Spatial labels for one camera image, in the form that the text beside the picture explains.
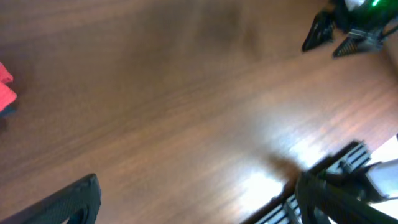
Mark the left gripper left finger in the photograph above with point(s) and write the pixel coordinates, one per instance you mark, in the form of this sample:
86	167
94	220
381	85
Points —
77	203

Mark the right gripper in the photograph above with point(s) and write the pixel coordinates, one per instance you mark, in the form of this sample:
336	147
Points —
362	21

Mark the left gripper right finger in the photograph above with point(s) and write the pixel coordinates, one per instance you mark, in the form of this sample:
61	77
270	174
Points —
320	201

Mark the black folded clothes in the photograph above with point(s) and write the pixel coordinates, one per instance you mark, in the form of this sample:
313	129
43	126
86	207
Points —
7	111

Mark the red printed t-shirt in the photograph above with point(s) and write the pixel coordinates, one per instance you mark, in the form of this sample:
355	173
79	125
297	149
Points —
8	96

